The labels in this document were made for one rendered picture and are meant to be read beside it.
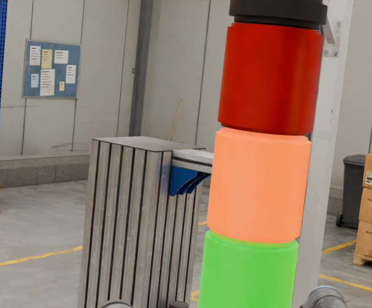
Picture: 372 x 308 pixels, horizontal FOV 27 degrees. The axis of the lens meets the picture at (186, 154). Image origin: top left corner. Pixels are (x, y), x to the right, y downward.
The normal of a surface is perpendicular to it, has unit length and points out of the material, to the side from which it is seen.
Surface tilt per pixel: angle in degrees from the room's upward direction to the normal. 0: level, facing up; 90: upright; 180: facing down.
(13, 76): 90
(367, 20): 90
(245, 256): 90
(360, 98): 90
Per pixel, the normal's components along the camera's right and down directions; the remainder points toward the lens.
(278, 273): 0.51, 0.16
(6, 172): 0.80, 0.16
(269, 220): 0.28, 0.15
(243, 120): -0.48, 0.07
